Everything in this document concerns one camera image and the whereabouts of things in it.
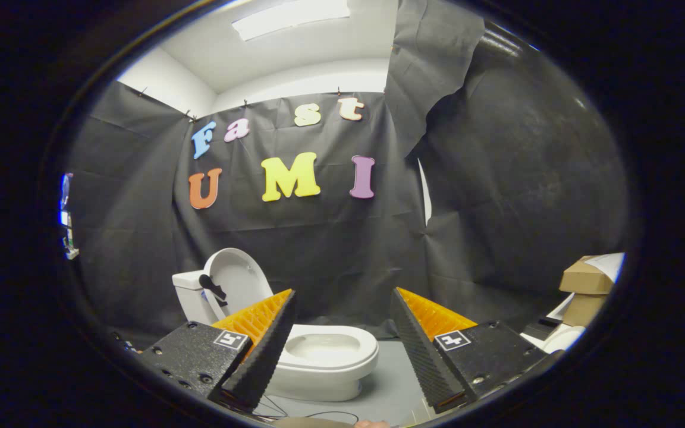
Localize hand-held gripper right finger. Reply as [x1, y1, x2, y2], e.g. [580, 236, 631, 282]
[390, 287, 560, 414]

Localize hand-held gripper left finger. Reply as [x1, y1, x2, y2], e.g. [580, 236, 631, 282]
[137, 289, 297, 413]

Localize white toilet lid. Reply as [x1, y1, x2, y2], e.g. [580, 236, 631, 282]
[203, 248, 275, 322]

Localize dark round lid lifter tab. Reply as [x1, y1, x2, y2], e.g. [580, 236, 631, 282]
[199, 274, 228, 308]

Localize white toilet seat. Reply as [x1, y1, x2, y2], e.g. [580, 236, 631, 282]
[286, 325, 379, 374]

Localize white toilet with tank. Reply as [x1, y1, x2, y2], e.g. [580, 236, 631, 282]
[172, 270, 379, 402]

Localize black backdrop cloth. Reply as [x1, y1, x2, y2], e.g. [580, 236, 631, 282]
[63, 0, 629, 348]

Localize white round object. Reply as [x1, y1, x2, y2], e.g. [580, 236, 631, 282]
[542, 324, 586, 354]

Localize small cardboard box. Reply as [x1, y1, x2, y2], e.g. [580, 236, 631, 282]
[563, 294, 608, 328]

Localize large cardboard box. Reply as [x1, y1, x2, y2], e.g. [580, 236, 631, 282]
[560, 253, 624, 295]

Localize tangle of thin black cables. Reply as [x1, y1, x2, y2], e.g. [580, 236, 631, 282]
[253, 394, 360, 426]

